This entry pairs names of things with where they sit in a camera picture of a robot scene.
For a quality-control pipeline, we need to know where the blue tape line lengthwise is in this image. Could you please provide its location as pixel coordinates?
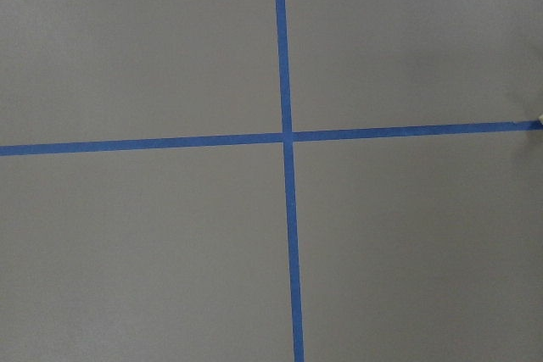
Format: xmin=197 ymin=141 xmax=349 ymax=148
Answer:
xmin=275 ymin=0 xmax=305 ymax=362

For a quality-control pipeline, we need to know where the blue tape line crosswise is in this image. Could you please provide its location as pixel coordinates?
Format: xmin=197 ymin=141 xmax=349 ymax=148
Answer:
xmin=1 ymin=120 xmax=542 ymax=157

